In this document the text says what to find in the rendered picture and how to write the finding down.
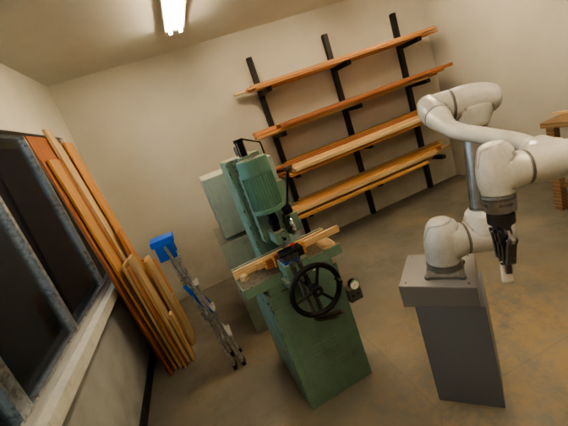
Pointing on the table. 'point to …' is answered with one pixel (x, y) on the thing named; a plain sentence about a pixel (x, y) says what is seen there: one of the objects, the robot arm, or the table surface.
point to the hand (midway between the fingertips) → (506, 271)
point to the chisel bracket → (278, 236)
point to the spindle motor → (259, 185)
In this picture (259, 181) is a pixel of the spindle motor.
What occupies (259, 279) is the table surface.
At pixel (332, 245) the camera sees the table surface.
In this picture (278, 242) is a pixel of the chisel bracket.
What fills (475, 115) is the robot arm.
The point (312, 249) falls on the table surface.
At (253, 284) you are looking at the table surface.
